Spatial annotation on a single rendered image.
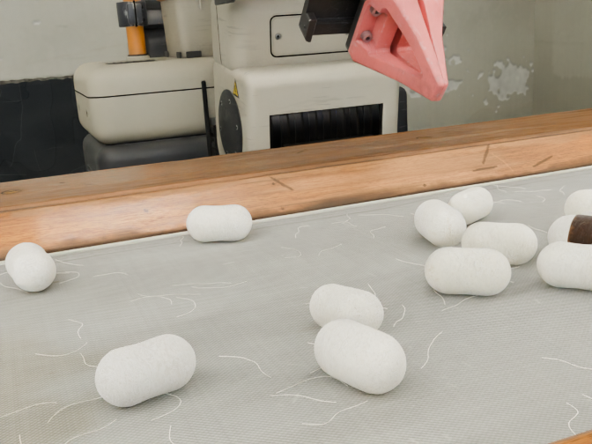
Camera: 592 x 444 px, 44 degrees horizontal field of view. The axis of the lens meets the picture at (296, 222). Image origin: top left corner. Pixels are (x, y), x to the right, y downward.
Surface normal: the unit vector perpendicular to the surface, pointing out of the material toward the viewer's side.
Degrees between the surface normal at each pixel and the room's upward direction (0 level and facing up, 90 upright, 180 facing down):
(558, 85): 90
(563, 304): 0
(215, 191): 45
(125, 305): 0
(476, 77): 90
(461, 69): 90
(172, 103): 90
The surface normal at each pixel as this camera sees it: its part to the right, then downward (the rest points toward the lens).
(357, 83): 0.38, 0.35
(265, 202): 0.22, -0.53
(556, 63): -0.93, 0.15
